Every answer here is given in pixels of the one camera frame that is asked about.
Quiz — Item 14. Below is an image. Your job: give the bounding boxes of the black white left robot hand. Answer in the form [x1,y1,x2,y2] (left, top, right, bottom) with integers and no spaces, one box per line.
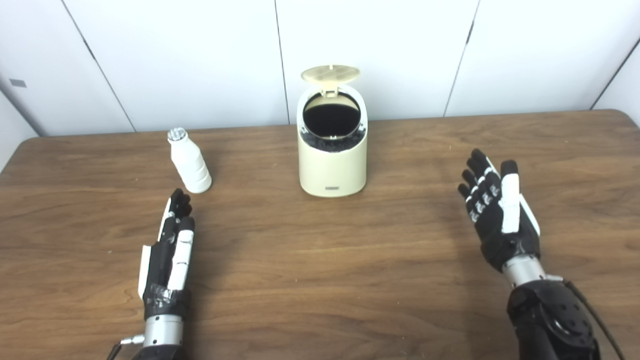
[137,188,196,321]

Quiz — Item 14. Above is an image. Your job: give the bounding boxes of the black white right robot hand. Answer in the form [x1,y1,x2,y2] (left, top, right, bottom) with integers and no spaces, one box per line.
[457,148,542,273]

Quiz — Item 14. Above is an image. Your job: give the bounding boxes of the small white plastic bottle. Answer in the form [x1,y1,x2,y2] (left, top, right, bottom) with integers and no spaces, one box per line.
[167,127,213,194]

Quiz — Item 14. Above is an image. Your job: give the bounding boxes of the cream round bin lid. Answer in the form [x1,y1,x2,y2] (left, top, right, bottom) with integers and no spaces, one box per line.
[300,64,361,97]

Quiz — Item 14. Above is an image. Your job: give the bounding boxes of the cream-colored bin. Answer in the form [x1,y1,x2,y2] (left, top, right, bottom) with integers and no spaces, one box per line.
[296,84,369,198]

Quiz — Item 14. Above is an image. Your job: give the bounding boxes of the black bin liner bag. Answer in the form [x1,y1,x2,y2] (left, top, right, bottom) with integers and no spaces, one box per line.
[299,92,367,153]

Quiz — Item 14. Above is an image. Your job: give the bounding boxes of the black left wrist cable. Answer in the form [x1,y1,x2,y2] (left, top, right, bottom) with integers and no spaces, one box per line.
[106,335,146,360]

